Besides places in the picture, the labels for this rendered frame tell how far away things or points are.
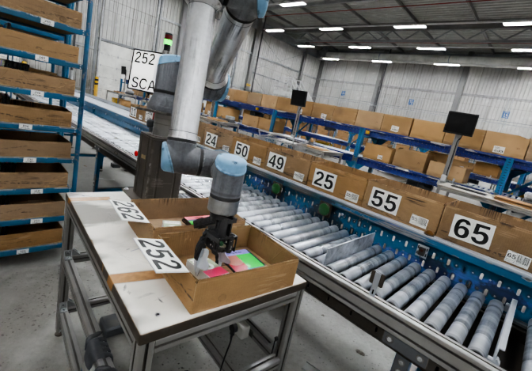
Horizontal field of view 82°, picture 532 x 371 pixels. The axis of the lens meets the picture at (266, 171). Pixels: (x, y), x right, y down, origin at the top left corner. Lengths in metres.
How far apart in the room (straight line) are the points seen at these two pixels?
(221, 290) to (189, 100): 0.56
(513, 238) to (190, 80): 1.42
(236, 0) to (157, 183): 0.91
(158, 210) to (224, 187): 0.59
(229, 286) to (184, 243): 0.28
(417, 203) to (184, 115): 1.22
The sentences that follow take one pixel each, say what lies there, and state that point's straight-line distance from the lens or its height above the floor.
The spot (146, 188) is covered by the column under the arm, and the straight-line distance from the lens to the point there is 1.58.
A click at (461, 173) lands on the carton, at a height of 0.96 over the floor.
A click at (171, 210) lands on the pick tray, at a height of 0.80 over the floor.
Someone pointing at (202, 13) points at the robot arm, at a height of 1.54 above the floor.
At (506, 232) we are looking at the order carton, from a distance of 1.67.
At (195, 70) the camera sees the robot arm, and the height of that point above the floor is 1.38.
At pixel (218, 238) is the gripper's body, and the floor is 0.92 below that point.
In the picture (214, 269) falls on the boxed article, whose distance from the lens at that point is 1.02.
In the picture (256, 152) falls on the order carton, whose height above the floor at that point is 0.99.
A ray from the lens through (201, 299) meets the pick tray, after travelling 0.89.
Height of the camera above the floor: 1.30
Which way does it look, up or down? 11 degrees down
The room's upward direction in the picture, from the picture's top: 12 degrees clockwise
